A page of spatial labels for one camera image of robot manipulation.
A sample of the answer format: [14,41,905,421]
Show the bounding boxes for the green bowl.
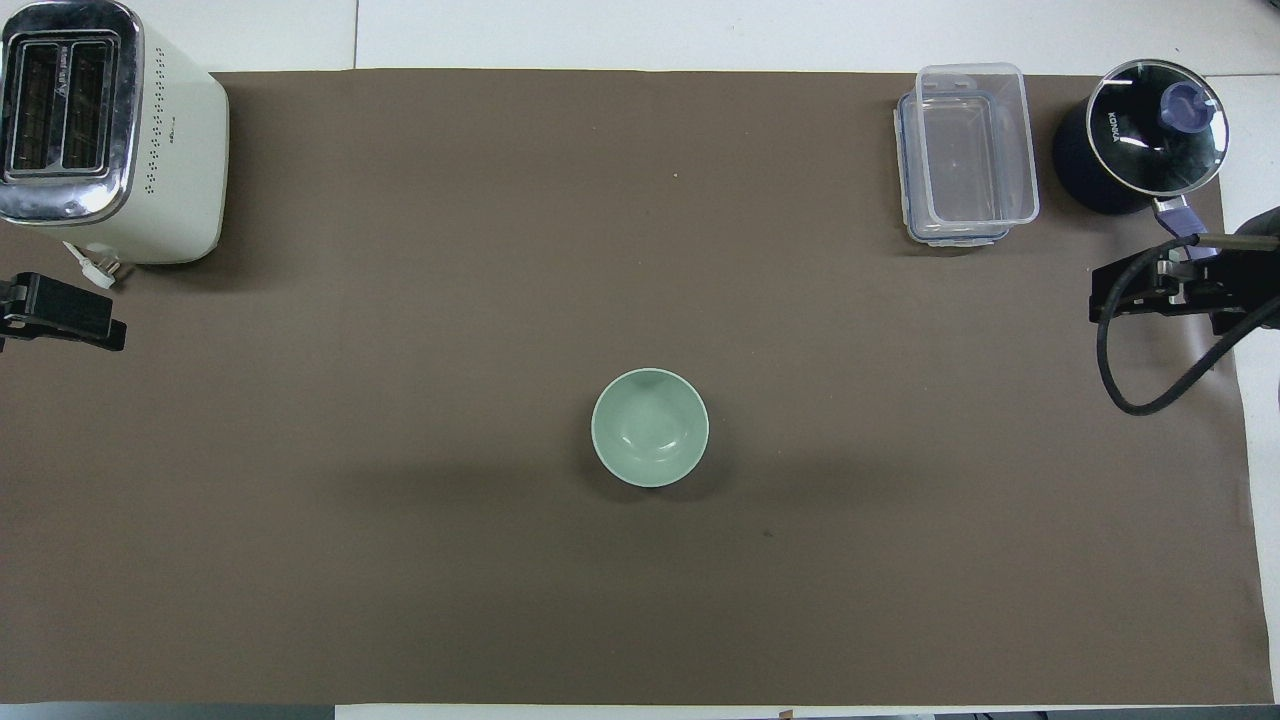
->
[591,368,710,489]

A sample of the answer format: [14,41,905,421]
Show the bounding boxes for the clear lid blue seal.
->
[894,91,1012,247]

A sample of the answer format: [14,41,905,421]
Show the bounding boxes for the clear plastic container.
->
[916,63,1040,227]

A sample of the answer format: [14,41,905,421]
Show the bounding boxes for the white toaster chrome top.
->
[0,0,230,266]

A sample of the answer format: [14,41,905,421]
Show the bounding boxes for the white power plug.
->
[62,240,122,291]

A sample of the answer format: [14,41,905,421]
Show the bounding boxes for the glass lid purple knob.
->
[1086,58,1230,197]

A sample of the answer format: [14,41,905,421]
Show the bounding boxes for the black cable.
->
[1095,238,1280,417]

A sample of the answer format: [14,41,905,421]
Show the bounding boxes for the black pot purple handle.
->
[1051,100,1219,263]

